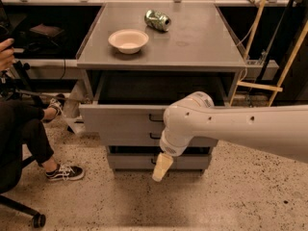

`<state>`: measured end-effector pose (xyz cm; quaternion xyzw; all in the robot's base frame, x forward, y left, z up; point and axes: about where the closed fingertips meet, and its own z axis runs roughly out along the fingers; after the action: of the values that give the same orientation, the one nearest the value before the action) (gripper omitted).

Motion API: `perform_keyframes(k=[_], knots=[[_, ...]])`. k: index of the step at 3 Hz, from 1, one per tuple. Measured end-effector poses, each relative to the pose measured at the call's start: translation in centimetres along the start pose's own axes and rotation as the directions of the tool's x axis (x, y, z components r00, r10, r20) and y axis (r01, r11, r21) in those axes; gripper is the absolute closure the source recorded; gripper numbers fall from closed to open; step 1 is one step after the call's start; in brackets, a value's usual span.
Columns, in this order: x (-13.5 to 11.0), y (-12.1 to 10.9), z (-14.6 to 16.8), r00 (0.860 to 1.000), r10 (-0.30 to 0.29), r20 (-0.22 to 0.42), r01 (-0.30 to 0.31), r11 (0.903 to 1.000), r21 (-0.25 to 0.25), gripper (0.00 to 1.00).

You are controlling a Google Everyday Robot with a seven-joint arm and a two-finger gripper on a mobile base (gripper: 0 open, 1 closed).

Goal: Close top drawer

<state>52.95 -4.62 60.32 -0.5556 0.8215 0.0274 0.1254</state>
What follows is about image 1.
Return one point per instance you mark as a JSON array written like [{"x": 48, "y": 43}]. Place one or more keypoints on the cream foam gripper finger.
[{"x": 163, "y": 164}]

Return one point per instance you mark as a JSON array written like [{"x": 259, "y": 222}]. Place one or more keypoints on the grey top drawer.
[{"x": 127, "y": 100}]

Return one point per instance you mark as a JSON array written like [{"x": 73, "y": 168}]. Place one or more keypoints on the grey drawer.
[
  {"x": 127, "y": 100},
  {"x": 148, "y": 161},
  {"x": 147, "y": 139}
]

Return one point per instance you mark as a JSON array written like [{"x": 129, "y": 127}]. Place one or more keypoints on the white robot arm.
[{"x": 280, "y": 130}]

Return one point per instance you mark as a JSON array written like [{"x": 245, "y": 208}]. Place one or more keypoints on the grey bottom drawer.
[{"x": 148, "y": 161}]

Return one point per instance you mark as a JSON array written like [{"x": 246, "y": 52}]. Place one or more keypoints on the grey middle drawer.
[{"x": 147, "y": 139}]

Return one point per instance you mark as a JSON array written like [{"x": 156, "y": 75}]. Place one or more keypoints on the grey metal drawer cabinet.
[{"x": 197, "y": 40}]

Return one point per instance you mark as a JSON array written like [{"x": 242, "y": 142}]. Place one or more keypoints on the person's hand holding device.
[{"x": 6, "y": 54}]

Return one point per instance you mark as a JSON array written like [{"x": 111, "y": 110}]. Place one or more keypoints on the black white sneaker near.
[{"x": 65, "y": 172}]

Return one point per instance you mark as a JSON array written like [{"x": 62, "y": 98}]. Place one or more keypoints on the black white sneaker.
[
  {"x": 57, "y": 103},
  {"x": 65, "y": 172}
]

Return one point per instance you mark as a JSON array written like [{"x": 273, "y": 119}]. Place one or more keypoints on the black white sneaker far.
[{"x": 57, "y": 103}]

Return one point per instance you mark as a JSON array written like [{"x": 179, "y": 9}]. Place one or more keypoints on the white paper bowl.
[{"x": 128, "y": 41}]

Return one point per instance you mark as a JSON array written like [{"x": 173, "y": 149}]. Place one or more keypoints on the black office chair base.
[{"x": 10, "y": 176}]

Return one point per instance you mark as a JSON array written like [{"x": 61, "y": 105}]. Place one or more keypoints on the crushed green soda can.
[{"x": 157, "y": 20}]

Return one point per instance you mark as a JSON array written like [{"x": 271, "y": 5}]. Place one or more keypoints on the seated person's black-trousered legs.
[{"x": 21, "y": 123}]

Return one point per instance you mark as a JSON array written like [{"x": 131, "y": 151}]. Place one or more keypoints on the wooden frame stand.
[{"x": 284, "y": 27}]

